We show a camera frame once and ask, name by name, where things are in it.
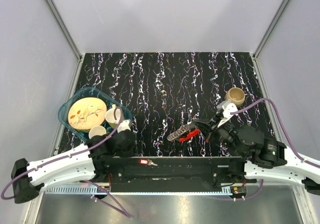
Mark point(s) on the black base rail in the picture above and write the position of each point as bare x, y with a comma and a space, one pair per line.
172, 175

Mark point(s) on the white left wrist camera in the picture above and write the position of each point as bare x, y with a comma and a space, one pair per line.
124, 125

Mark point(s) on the cream floral plate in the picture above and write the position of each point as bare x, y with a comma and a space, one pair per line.
87, 113

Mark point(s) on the red capped key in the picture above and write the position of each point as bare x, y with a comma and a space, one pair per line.
147, 162

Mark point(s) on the yellow mug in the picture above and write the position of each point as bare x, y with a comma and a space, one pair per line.
97, 131

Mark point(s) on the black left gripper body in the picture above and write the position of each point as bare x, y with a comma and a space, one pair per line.
129, 152

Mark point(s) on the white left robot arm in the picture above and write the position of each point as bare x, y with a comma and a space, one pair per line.
88, 161

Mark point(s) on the beige ceramic mug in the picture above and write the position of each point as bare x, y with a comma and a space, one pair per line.
236, 96

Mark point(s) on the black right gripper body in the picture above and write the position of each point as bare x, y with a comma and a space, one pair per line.
224, 133

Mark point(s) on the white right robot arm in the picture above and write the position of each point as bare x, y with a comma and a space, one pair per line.
260, 157

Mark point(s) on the pale green cup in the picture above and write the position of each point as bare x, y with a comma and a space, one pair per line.
113, 116

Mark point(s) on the teal plastic bin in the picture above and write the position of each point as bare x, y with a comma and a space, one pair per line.
89, 92

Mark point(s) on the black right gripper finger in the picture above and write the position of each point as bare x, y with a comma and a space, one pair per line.
201, 124
207, 133

